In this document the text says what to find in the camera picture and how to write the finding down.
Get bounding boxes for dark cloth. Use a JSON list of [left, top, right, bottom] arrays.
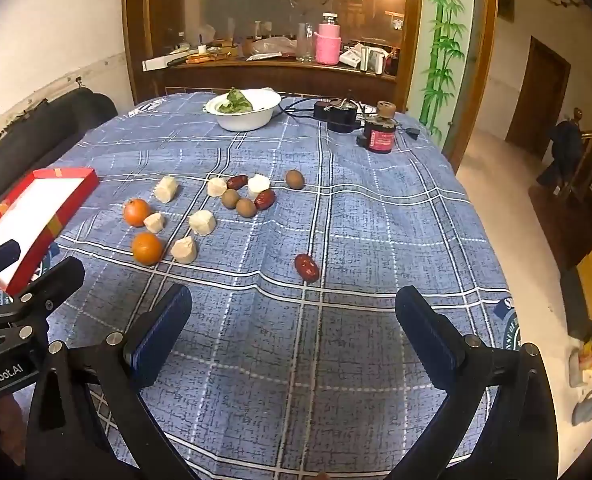
[[536, 107, 584, 188]]

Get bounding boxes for black jar with red label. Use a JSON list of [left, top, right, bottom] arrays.
[[356, 101, 399, 155]]

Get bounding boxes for red tray with white inside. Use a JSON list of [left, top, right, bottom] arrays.
[[0, 168, 100, 297]]

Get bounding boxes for black cable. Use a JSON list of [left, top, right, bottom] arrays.
[[271, 95, 322, 121]]

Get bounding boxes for bamboo painted pillar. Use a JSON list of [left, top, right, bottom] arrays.
[[406, 0, 477, 146]]

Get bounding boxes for clear drinking glass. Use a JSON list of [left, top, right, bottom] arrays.
[[295, 22, 316, 63]]

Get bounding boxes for blue plaid tablecloth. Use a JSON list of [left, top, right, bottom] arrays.
[[0, 91, 522, 480]]

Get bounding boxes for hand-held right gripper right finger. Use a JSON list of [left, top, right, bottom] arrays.
[[394, 285, 561, 480]]

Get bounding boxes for white bowl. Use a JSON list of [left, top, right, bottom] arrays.
[[204, 87, 283, 132]]

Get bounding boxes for wooden framed glass cabinet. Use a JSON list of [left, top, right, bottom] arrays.
[[121, 0, 424, 111]]

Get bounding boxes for pink flask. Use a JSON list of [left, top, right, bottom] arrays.
[[314, 12, 343, 66]]

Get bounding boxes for grey slipper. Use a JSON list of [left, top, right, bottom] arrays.
[[571, 381, 592, 427]]

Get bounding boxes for black sofa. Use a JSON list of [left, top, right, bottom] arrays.
[[0, 87, 119, 233]]

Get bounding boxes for brown wooden door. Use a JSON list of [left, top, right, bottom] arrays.
[[505, 35, 572, 151]]

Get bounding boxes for white boxes on counter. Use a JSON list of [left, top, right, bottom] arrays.
[[338, 42, 392, 75]]

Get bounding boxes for black power adapter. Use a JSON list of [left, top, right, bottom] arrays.
[[313, 99, 363, 134]]

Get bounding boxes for green leafy vegetable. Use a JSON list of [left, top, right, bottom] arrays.
[[216, 87, 253, 114]]

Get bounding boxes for long white box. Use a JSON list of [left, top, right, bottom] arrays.
[[142, 55, 197, 73]]

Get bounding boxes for orange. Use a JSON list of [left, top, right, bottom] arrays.
[[131, 232, 164, 266], [123, 198, 152, 227]]

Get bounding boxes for pale plastic bag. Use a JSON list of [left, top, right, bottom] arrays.
[[250, 36, 298, 56]]

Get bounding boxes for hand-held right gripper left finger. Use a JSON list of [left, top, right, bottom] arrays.
[[25, 283, 199, 480]]

